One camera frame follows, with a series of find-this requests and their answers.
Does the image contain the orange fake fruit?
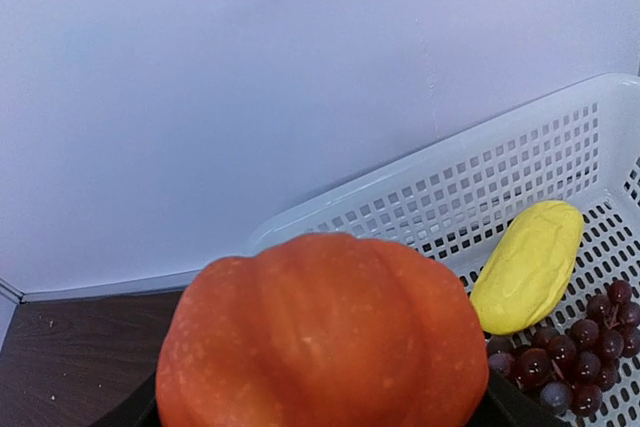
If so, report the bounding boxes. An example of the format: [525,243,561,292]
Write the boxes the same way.
[156,233,489,426]

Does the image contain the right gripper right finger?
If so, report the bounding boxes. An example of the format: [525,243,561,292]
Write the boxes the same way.
[482,374,563,427]

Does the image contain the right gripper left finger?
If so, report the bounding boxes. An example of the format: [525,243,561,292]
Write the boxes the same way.
[99,374,160,427]

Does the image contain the purple fake grapes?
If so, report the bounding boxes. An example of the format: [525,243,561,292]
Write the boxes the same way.
[487,279,639,423]

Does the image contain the white plastic basket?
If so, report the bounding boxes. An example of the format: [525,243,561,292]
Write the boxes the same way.
[245,75,639,426]

